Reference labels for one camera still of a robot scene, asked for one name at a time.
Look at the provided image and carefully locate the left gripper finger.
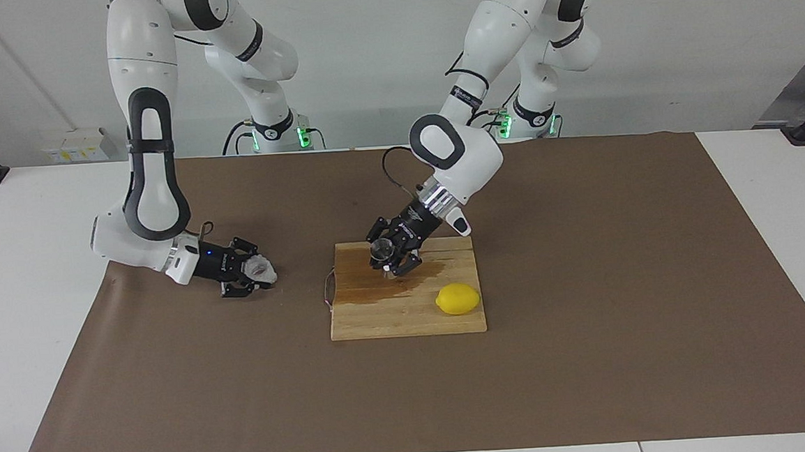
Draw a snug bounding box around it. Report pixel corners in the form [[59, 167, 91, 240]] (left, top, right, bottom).
[[382, 246, 425, 279], [365, 216, 405, 257]]

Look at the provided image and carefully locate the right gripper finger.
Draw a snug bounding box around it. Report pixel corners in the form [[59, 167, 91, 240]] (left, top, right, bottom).
[[220, 274, 275, 299], [227, 235, 261, 262]]

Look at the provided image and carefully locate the steel double jigger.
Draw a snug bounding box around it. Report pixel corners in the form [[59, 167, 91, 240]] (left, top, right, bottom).
[[368, 238, 396, 269]]

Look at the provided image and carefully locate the clear plastic cup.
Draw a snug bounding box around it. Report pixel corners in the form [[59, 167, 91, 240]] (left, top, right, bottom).
[[243, 253, 280, 287]]

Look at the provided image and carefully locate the wooden cutting board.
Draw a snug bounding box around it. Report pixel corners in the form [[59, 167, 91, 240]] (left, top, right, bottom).
[[319, 234, 488, 342]]

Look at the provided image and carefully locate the yellow lemon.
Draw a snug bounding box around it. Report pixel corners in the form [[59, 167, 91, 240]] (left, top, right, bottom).
[[434, 281, 483, 317]]

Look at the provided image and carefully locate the brown paper table mat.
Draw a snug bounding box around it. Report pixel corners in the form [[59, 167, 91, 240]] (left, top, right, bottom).
[[2, 120, 805, 452]]

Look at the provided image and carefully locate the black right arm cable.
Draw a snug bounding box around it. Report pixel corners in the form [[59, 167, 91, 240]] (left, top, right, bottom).
[[182, 220, 217, 241]]

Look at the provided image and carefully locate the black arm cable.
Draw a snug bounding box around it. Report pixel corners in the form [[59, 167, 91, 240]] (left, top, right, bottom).
[[379, 144, 430, 195], [182, 220, 217, 241]]

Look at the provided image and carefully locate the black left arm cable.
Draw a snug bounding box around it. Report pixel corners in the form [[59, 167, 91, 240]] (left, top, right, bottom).
[[379, 144, 430, 195]]

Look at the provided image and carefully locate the black right base cable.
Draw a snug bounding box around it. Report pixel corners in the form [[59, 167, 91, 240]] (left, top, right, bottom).
[[220, 120, 253, 157]]

